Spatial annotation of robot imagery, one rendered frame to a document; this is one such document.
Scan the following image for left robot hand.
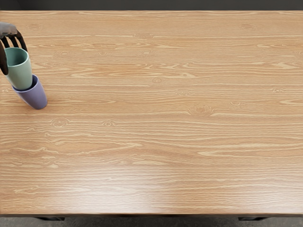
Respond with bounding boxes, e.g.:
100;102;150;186
0;22;27;76

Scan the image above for purple cup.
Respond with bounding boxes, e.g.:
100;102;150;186
11;74;48;110

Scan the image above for green cup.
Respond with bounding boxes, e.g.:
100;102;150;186
4;47;33;90

